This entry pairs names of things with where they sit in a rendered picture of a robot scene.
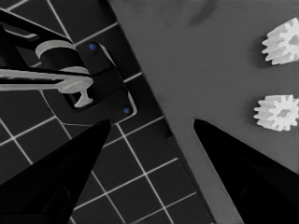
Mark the small white toothed gear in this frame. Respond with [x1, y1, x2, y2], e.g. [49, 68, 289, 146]
[261, 17, 299, 65]
[252, 94, 299, 133]

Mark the dark robot body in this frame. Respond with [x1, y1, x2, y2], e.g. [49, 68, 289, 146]
[0, 7, 138, 127]

